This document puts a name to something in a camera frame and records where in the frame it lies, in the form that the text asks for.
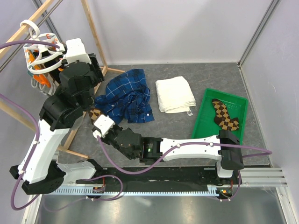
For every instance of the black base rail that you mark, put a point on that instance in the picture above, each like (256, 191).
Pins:
(164, 179)

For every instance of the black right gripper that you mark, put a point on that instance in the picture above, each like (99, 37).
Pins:
(104, 139)

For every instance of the green plastic tray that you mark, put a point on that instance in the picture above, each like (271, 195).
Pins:
(205, 125)

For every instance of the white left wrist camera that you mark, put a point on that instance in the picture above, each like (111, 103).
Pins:
(76, 52)

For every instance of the white folded towel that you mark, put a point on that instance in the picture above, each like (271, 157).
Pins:
(174, 95)

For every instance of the grey white striped sock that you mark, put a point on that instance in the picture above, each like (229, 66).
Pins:
(43, 84)

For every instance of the brown yellow argyle sock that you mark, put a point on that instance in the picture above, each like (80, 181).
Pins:
(222, 117)

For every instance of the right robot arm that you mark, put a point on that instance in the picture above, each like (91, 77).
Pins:
(224, 148)

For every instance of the blue plaid shirt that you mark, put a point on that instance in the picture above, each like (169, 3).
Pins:
(127, 96)

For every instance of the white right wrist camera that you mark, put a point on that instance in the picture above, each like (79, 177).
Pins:
(101, 126)

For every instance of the white round sock hanger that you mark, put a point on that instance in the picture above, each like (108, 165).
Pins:
(46, 52)

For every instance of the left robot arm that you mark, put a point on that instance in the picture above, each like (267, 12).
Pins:
(74, 96)

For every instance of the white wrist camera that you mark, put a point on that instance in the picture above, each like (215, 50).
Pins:
(101, 126)
(76, 52)

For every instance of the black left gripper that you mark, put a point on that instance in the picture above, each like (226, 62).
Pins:
(96, 68)

